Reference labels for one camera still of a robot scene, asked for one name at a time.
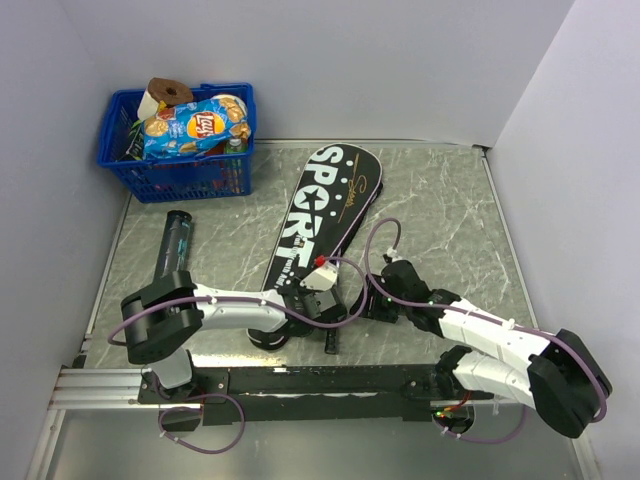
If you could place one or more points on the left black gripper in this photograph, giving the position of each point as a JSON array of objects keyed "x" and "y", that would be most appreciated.
[{"x": 316, "y": 292}]

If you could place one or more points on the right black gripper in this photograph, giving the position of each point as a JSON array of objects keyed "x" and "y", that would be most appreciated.
[{"x": 374, "y": 289}]

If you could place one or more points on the silver badminton racket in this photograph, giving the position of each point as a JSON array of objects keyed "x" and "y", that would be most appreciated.
[{"x": 331, "y": 342}]

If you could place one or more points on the black SPORT racket bag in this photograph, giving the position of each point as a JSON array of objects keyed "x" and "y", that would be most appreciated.
[{"x": 337, "y": 185}]

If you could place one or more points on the black shuttlecock tube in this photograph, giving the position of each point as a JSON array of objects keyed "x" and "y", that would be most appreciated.
[{"x": 174, "y": 245}]

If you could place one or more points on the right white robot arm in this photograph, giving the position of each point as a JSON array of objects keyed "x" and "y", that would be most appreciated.
[{"x": 553, "y": 374}]

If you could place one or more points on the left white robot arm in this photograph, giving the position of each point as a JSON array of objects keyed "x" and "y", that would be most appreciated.
[{"x": 159, "y": 318}]

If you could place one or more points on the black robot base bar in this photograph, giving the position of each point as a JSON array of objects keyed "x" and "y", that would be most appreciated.
[{"x": 224, "y": 395}]

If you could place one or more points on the blue plastic shopping basket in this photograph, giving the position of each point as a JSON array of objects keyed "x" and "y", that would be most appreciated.
[{"x": 207, "y": 175}]

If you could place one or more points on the blue Lays chips bag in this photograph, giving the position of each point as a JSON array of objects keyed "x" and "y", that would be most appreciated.
[{"x": 196, "y": 127}]

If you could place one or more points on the dark green package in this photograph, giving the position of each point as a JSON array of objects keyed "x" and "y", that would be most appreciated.
[{"x": 134, "y": 150}]

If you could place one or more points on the white paper towel roll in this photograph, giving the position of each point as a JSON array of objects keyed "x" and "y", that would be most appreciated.
[{"x": 148, "y": 106}]

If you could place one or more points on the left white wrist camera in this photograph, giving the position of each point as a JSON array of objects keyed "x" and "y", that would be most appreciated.
[{"x": 322, "y": 278}]

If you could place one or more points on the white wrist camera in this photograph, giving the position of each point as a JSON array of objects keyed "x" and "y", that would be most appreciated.
[
  {"x": 391, "y": 256},
  {"x": 322, "y": 278}
]

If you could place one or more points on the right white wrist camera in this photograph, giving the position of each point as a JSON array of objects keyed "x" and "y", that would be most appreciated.
[{"x": 391, "y": 256}]

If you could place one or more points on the aluminium rail frame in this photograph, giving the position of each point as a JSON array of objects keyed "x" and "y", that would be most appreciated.
[{"x": 104, "y": 383}]

